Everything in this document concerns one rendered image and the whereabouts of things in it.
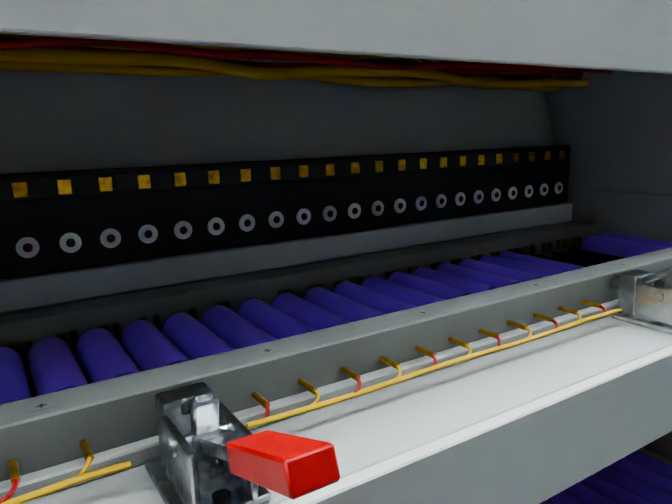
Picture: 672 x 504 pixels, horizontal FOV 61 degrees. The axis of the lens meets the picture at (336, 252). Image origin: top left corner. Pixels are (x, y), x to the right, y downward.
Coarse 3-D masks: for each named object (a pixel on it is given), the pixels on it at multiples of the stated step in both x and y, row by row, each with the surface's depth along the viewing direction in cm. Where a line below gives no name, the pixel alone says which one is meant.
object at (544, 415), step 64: (192, 256) 34; (256, 256) 36; (320, 256) 39; (448, 384) 25; (512, 384) 25; (576, 384) 25; (640, 384) 27; (384, 448) 20; (448, 448) 20; (512, 448) 22; (576, 448) 25
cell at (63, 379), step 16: (32, 352) 25; (48, 352) 24; (64, 352) 25; (32, 368) 24; (48, 368) 23; (64, 368) 23; (80, 368) 24; (48, 384) 22; (64, 384) 21; (80, 384) 22
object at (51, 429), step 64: (640, 256) 38; (384, 320) 26; (448, 320) 27; (512, 320) 30; (128, 384) 20; (256, 384) 22; (320, 384) 24; (384, 384) 23; (0, 448) 18; (64, 448) 19
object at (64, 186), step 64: (0, 192) 28; (64, 192) 30; (128, 192) 32; (192, 192) 34; (256, 192) 36; (320, 192) 39; (384, 192) 42; (448, 192) 45; (0, 256) 29; (64, 256) 31; (128, 256) 32
